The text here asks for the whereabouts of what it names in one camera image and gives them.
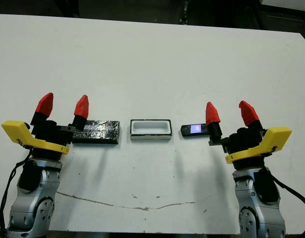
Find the box base white insert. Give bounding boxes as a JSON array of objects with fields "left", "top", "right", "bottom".
[{"left": 129, "top": 119, "right": 174, "bottom": 142}]

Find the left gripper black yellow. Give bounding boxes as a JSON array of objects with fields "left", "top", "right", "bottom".
[{"left": 1, "top": 92, "right": 90, "bottom": 162}]

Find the black chair base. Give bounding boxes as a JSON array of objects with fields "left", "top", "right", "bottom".
[{"left": 178, "top": 0, "right": 193, "bottom": 25}]

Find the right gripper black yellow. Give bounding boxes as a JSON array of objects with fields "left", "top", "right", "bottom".
[{"left": 205, "top": 100, "right": 292, "bottom": 171}]

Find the black foil-wrapped bar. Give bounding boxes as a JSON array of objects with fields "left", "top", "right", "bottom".
[{"left": 72, "top": 119, "right": 122, "bottom": 145}]

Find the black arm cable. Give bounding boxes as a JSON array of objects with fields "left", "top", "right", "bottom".
[
  {"left": 266, "top": 170, "right": 305, "bottom": 235},
  {"left": 0, "top": 145, "right": 33, "bottom": 233}
]

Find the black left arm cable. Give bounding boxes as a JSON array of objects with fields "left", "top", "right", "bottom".
[{"left": 0, "top": 145, "right": 33, "bottom": 233}]

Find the small black camera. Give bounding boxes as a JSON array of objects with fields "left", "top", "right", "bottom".
[{"left": 181, "top": 123, "right": 210, "bottom": 138}]

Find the dark background furniture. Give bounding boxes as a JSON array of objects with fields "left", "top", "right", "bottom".
[{"left": 256, "top": 3, "right": 305, "bottom": 48}]

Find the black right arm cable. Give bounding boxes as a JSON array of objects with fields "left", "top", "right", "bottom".
[{"left": 266, "top": 170, "right": 305, "bottom": 235}]

